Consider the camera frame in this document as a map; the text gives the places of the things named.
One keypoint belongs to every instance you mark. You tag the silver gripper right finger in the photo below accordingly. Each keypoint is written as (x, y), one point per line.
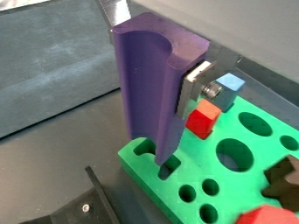
(197, 81)

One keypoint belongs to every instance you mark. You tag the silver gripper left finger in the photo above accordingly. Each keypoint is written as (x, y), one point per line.
(115, 11)

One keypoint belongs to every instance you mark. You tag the purple arch block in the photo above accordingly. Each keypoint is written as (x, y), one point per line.
(156, 51)

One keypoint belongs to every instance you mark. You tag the green shape sorter board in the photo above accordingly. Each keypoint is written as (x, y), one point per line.
(212, 179)

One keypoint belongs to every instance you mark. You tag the light blue cube block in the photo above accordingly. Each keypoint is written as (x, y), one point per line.
(231, 85)

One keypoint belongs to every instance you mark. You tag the red rectangular block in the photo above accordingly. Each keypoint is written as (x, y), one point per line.
(201, 119)

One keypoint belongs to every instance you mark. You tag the brown star block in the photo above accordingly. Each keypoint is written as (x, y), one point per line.
(281, 176)

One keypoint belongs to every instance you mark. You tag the red hexagonal prism block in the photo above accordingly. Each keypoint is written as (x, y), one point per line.
(267, 215)

